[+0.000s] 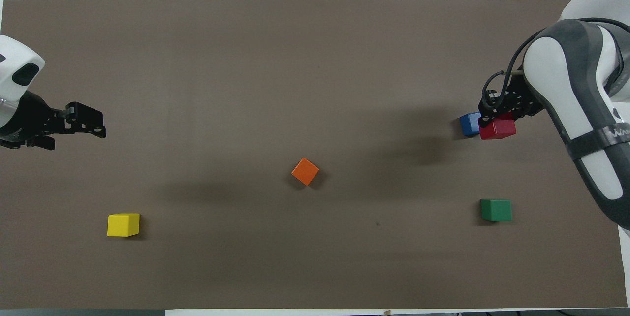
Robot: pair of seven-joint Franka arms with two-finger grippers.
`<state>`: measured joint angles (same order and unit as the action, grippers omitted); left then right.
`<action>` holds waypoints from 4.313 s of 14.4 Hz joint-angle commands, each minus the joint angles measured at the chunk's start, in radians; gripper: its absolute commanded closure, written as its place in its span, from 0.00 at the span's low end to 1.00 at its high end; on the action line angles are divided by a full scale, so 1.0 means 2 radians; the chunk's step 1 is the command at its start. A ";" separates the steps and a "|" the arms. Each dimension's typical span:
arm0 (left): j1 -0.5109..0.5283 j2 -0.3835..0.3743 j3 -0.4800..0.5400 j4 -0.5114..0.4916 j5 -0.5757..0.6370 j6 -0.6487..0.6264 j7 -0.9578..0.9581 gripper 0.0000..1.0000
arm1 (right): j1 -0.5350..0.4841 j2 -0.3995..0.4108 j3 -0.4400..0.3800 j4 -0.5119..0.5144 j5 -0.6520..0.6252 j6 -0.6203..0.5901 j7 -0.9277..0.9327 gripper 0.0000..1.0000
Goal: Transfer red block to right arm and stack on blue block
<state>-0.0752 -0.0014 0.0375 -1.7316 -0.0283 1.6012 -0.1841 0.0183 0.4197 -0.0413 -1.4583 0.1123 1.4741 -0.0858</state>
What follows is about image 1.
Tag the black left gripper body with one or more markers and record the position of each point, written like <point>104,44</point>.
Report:
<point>29,119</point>

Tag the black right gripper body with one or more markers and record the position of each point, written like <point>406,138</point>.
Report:
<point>529,97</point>

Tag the red wooden block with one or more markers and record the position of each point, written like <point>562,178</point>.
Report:
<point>498,130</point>

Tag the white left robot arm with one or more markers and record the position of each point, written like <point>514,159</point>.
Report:
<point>17,72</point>

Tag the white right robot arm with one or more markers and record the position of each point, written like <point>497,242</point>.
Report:
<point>576,99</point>

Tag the blue wooden block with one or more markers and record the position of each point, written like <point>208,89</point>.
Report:
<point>469,125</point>

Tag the green wooden block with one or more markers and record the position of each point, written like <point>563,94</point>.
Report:
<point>496,210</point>

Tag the yellow wooden block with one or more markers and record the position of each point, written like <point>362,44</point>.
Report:
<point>123,225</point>

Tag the orange wooden block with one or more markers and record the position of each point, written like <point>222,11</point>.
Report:
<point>305,172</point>

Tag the brown table mat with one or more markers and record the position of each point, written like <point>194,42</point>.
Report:
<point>315,257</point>

